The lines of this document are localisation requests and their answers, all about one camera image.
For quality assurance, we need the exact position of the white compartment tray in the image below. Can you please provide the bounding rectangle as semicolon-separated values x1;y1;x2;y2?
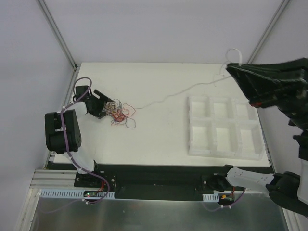
188;96;265;160

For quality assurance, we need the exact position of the aluminium frame post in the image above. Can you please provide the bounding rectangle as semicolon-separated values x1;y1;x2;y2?
36;0;77;70
246;0;292;64

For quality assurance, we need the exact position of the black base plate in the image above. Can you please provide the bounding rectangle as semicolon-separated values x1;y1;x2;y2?
72;163;246;200

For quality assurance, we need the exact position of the white cable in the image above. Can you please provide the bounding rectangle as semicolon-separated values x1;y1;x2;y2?
134;48;243;109

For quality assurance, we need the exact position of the white cable duct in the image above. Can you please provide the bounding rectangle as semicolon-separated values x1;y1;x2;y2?
202;193;219;203
40;189;116;200

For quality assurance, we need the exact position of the right aluminium frame post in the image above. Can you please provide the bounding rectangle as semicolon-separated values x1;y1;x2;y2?
246;0;292;64

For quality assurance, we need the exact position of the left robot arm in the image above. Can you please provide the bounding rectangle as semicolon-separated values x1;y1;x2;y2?
44;85;114;187

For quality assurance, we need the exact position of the left white cable duct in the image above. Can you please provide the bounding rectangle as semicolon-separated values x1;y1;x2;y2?
40;189;116;200

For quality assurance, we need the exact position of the coloured cable bundle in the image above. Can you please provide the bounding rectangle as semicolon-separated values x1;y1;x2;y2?
104;98;137;129

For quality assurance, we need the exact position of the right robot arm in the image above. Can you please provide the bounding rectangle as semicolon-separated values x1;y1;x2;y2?
206;58;308;217

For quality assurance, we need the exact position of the left aluminium frame post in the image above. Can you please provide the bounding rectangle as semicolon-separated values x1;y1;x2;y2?
36;0;77;70

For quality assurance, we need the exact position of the right white cable duct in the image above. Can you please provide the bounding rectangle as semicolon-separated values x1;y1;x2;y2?
202;193;219;203

